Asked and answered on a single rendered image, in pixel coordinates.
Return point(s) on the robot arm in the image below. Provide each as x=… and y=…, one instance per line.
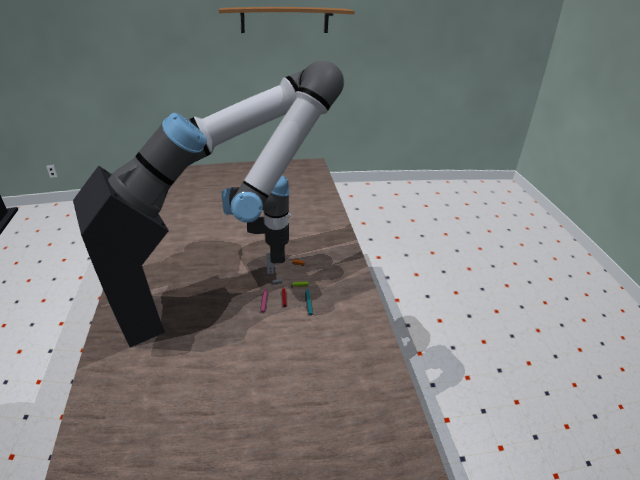
x=145, y=180

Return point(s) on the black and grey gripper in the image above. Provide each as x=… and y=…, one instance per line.
x=276, y=235

